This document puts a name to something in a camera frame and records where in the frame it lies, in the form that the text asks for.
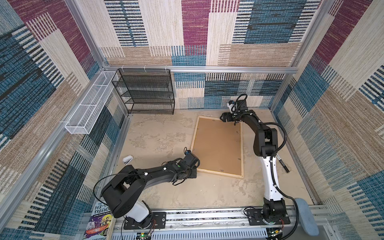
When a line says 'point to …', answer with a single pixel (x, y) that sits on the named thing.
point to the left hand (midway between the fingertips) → (194, 169)
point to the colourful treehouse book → (99, 225)
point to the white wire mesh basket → (83, 119)
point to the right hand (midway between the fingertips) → (226, 117)
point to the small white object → (127, 159)
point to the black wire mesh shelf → (145, 91)
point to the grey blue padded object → (306, 218)
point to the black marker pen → (285, 166)
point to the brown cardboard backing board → (217, 145)
